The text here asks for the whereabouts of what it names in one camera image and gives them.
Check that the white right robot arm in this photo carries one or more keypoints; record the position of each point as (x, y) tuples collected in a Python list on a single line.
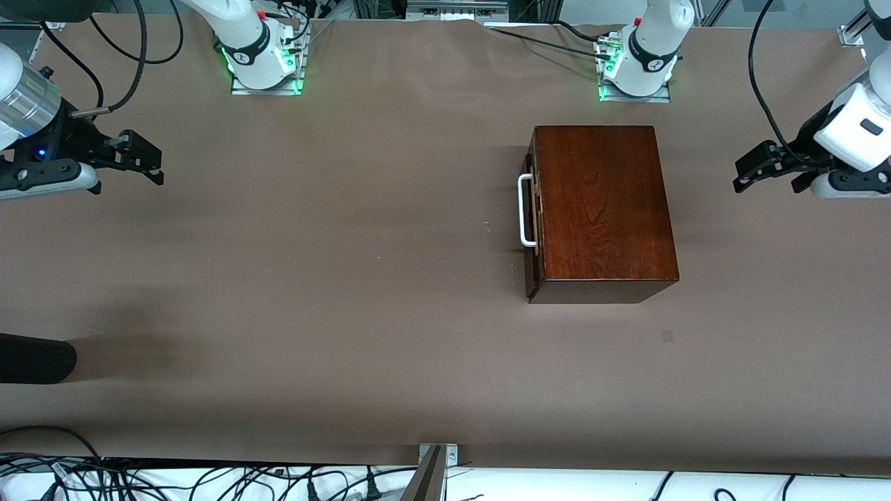
[(243, 31)]

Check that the aluminium corner bracket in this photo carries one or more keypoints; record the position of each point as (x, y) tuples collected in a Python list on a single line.
[(850, 36)]

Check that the black cylinder object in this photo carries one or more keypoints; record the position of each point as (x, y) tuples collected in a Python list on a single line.
[(35, 358)]

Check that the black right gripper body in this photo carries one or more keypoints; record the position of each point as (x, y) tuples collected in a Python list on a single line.
[(67, 136)]

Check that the metal base plate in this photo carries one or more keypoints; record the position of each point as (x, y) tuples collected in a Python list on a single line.
[(633, 97), (268, 87)]

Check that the grey metal device box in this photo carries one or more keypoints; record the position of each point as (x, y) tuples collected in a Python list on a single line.
[(456, 8)]

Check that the small metal bracket plate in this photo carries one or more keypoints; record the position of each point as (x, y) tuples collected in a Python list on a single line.
[(452, 454)]

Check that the dark grey slanted beam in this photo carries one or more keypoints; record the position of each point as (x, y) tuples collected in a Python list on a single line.
[(424, 483)]

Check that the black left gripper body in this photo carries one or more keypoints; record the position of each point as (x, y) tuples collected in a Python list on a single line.
[(807, 136)]

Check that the dark brown wooden cabinet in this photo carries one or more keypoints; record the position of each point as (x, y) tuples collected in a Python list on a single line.
[(605, 202)]

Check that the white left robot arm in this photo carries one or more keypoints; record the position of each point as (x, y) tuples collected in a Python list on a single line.
[(654, 42)]

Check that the aluminium frame profile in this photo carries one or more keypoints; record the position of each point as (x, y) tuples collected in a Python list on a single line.
[(35, 42)]

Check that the brown table cover sheet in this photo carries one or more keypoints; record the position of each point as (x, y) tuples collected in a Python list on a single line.
[(390, 348)]

